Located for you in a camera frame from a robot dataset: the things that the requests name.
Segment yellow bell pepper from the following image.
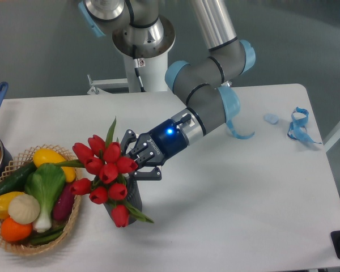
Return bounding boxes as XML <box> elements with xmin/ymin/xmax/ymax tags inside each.
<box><xmin>0</xmin><ymin>192</ymin><xmax>24</xmax><ymax>220</ymax></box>

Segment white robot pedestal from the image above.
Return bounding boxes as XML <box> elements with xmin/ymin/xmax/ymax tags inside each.
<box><xmin>87</xmin><ymin>52</ymin><xmax>168</xmax><ymax>95</ymax></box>

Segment woven wicker basket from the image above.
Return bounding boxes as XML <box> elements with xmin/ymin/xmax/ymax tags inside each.
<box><xmin>0</xmin><ymin>146</ymin><xmax>82</xmax><ymax>256</ymax></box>

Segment blue curled ribbon strip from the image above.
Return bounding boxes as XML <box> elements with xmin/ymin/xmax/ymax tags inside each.
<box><xmin>226</xmin><ymin>120</ymin><xmax>255</xmax><ymax>140</ymax></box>

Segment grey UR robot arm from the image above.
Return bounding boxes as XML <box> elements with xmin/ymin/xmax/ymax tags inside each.
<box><xmin>78</xmin><ymin>1</ymin><xmax>256</xmax><ymax>181</ymax></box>

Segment green bean pods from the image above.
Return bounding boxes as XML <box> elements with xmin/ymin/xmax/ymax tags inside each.
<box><xmin>28</xmin><ymin>225</ymin><xmax>65</xmax><ymax>246</ymax></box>

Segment light blue cap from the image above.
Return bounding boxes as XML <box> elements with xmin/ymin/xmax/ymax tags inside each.
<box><xmin>263</xmin><ymin>113</ymin><xmax>279</xmax><ymax>125</ymax></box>

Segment dark grey ribbed vase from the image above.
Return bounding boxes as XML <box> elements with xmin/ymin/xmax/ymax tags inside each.
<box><xmin>104</xmin><ymin>174</ymin><xmax>146</xmax><ymax>227</ymax></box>

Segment orange fruit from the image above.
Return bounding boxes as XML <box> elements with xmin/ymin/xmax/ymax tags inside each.
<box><xmin>1</xmin><ymin>217</ymin><xmax>32</xmax><ymax>242</ymax></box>

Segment blue tangled ribbon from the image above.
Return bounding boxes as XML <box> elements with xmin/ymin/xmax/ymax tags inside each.
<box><xmin>287</xmin><ymin>107</ymin><xmax>321</xmax><ymax>144</ymax></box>

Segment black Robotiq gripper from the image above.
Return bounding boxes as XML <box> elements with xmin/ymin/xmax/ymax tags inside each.
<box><xmin>120</xmin><ymin>119</ymin><xmax>188</xmax><ymax>181</ymax></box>

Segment dark green cucumber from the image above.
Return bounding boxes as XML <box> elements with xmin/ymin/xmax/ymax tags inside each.
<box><xmin>0</xmin><ymin>162</ymin><xmax>37</xmax><ymax>196</ymax></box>

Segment purple sweet potato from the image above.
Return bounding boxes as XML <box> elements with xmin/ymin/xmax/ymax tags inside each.
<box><xmin>52</xmin><ymin>184</ymin><xmax>74</xmax><ymax>221</ymax></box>

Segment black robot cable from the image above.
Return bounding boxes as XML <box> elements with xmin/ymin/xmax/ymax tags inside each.
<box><xmin>131</xmin><ymin>45</ymin><xmax>146</xmax><ymax>93</ymax></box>

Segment green bok choy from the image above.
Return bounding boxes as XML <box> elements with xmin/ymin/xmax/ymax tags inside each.
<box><xmin>25</xmin><ymin>163</ymin><xmax>66</xmax><ymax>233</ymax></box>

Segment red tulip bouquet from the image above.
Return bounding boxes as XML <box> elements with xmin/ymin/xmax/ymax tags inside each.
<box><xmin>55</xmin><ymin>120</ymin><xmax>154</xmax><ymax>223</ymax></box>

